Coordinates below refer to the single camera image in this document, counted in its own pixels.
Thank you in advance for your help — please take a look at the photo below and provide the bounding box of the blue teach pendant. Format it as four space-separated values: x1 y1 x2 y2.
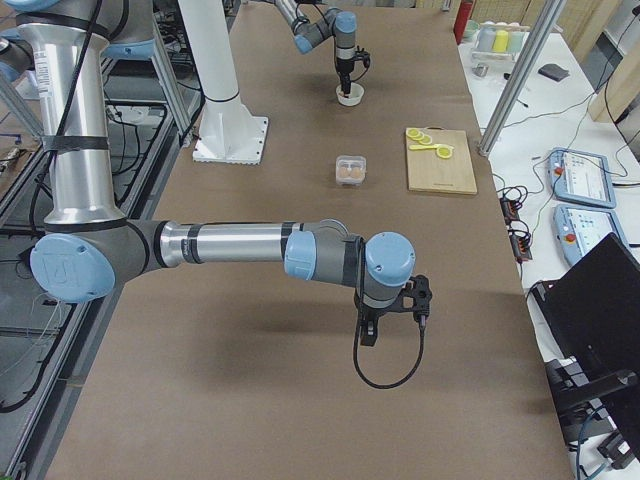
553 204 623 266
547 148 617 209

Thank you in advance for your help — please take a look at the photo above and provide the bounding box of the cup rack with cups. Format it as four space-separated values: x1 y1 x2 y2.
471 21 530 62

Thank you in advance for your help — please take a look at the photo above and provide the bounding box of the upper blue teach pendant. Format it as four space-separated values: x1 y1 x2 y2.
547 148 617 209

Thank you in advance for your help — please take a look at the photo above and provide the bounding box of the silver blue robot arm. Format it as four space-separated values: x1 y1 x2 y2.
274 0 357 97
13 1 415 346

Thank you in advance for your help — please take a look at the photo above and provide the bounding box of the black camera cable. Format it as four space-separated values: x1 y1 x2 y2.
351 237 427 389
349 47 371 87

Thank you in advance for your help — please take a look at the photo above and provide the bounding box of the wooden cutting board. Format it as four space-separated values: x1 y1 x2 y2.
405 127 478 195

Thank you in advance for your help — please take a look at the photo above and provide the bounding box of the black power strip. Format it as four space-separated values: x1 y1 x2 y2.
499 196 532 264

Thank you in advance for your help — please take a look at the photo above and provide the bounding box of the yellow plastic knife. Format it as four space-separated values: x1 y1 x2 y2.
408 144 441 151

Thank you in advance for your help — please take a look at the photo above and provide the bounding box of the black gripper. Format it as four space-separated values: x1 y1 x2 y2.
354 294 394 347
335 57 355 96

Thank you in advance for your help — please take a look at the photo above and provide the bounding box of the black laptop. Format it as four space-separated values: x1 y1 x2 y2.
533 233 639 454

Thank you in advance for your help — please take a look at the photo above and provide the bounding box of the aluminium frame post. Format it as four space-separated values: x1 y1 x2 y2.
478 0 566 157

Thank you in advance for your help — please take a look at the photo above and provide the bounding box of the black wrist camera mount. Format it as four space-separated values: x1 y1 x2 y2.
353 46 371 70
393 274 432 322

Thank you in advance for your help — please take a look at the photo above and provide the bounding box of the clear plastic egg box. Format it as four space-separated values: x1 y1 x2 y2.
335 155 367 186

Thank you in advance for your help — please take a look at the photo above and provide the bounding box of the white round bowl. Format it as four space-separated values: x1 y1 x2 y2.
336 83 365 107

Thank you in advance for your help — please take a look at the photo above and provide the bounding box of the lower blue teach pendant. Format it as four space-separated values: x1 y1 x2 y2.
553 204 623 266

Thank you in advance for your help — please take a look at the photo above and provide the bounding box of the lemon slice pair top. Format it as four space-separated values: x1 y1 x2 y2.
436 145 453 159

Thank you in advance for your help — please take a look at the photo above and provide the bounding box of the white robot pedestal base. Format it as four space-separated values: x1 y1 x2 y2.
179 0 269 165

